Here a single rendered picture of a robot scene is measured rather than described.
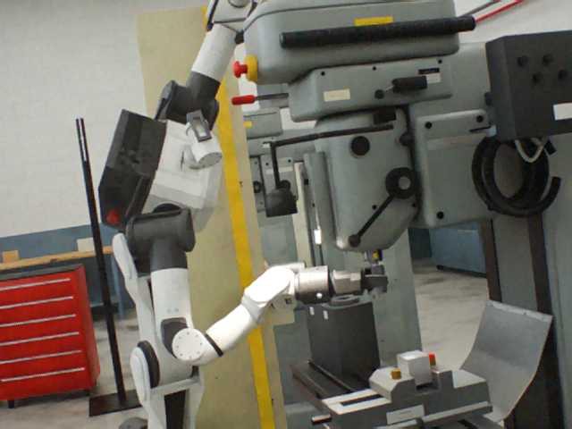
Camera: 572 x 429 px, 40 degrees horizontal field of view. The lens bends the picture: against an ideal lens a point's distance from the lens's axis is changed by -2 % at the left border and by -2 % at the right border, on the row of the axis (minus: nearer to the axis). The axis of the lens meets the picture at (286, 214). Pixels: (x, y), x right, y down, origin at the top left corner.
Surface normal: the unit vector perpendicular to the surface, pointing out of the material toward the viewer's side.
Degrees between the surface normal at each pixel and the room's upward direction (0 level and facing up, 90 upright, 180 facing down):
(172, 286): 74
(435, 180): 90
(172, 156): 59
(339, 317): 90
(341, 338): 90
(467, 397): 90
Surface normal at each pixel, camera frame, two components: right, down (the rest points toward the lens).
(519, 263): -0.96, 0.14
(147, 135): 0.38, -0.54
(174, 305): 0.09, -0.25
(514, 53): 0.24, 0.02
